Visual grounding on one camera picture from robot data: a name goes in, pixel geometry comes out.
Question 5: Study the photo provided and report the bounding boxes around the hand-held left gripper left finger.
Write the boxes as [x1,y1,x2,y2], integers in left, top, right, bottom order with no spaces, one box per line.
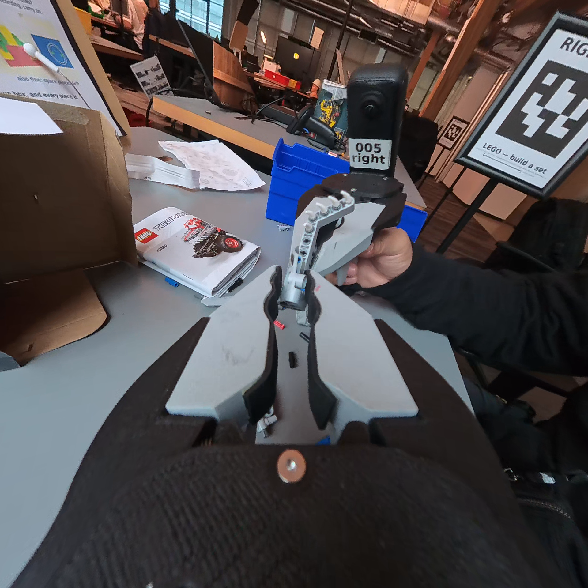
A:
[165,266,282,425]

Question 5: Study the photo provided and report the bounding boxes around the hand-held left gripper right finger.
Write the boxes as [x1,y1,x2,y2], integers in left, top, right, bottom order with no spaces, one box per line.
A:
[305,271,420,431]

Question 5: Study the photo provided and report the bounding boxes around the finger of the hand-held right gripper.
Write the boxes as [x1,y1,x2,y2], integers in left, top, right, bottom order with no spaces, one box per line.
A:
[312,201,386,286]

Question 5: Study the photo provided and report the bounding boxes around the grey lego beam assembly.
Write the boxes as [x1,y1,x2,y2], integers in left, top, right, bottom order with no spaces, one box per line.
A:
[278,192,355,323]

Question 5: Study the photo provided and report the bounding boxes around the person's right forearm black sleeve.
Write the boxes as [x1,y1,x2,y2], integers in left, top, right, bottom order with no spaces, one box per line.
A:
[363,243,588,375]

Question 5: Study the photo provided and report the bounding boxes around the toy set box yellow vehicle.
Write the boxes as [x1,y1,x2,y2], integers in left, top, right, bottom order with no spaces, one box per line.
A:
[316,79,349,139]

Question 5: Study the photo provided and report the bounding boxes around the scattered small lego pieces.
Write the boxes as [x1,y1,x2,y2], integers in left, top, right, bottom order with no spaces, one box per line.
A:
[273,319,311,369]

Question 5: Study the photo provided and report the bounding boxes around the lego instruction booklet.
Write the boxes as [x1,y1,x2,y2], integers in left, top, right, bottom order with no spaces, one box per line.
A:
[133,207,262,298]

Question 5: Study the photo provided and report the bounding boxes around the person's right hand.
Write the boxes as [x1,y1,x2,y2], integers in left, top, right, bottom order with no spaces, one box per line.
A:
[325,227,414,290]

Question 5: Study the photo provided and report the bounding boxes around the black barcode scanner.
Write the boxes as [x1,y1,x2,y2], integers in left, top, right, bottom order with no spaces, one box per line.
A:
[286,105,346,151]

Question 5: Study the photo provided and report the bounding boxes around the blue plastic bin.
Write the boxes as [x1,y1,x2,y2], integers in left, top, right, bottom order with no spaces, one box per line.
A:
[266,138,428,243]

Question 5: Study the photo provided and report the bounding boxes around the small framed tag sign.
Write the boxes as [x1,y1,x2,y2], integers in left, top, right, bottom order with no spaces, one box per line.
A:
[439,116,470,150]

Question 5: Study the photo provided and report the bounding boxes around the black computer monitor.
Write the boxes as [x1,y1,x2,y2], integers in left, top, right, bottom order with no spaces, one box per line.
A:
[275,36,322,84]

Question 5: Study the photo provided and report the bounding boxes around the white sticker sheets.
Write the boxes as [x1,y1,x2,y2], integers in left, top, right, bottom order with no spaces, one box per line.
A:
[158,139,266,191]

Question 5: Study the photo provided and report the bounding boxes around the grey table with wooden edge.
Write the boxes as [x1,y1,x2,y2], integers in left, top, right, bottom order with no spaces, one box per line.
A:
[152,94,428,212]

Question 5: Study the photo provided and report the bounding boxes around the black framed tag sign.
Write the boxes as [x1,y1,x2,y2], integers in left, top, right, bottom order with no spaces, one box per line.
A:
[454,11,588,200]

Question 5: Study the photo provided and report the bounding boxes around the torn white paper bag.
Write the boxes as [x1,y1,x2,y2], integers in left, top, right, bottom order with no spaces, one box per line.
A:
[125,154,203,189]

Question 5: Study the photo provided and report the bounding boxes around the printed tag sheet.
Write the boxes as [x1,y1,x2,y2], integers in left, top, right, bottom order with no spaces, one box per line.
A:
[130,55,167,98]

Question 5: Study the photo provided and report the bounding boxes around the open cardboard box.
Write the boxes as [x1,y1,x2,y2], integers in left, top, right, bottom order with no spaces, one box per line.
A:
[0,94,138,372]

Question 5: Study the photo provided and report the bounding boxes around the black bag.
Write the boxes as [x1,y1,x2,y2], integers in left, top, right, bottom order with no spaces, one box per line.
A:
[503,466,588,588]

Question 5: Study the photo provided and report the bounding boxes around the white paper sheet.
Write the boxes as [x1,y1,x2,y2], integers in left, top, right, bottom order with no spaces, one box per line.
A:
[0,96,63,136]

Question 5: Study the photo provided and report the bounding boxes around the white instruction poster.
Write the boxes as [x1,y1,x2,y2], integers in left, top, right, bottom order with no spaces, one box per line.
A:
[0,0,128,137]

